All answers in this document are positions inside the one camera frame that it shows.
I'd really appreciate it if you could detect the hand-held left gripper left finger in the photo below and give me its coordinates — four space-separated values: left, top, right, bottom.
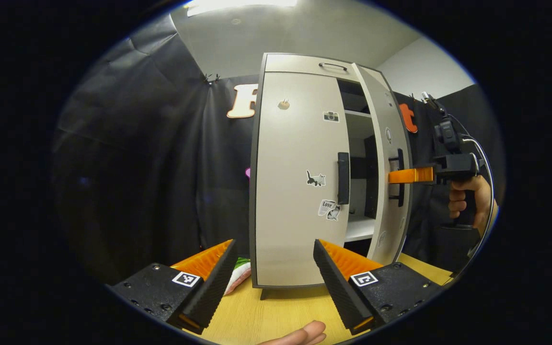
106 239 239 335

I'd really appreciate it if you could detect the pink white plush item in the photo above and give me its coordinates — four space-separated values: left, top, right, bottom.
223 263 253 296

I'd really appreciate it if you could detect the black backdrop cloth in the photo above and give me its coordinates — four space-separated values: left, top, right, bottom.
51 14 506 288

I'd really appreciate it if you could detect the beige double-door shoe cabinet body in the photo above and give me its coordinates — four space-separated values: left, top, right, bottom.
250 53 413 301

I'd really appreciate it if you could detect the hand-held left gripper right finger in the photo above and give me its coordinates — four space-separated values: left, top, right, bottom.
313 239 447 336

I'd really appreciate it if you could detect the ceiling light panel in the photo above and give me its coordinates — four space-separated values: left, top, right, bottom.
186 0 298 17

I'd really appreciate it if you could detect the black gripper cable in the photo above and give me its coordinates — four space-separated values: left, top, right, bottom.
460 137 495 250

